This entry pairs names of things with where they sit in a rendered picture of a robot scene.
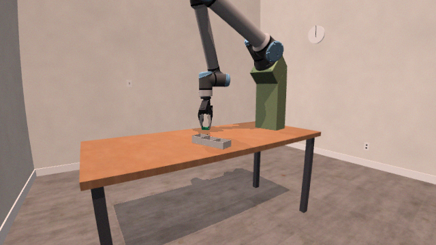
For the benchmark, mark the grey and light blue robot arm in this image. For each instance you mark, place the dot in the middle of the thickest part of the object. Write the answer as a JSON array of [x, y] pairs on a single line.
[[264, 50]]

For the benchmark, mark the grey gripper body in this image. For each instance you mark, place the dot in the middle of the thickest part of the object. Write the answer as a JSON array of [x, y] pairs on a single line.
[[210, 107]]

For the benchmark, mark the white rack of labelled bins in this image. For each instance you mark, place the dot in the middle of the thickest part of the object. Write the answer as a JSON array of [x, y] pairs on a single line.
[[207, 140]]

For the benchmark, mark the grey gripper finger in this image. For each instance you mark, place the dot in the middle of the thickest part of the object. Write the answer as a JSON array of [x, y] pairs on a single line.
[[209, 117], [200, 116]]

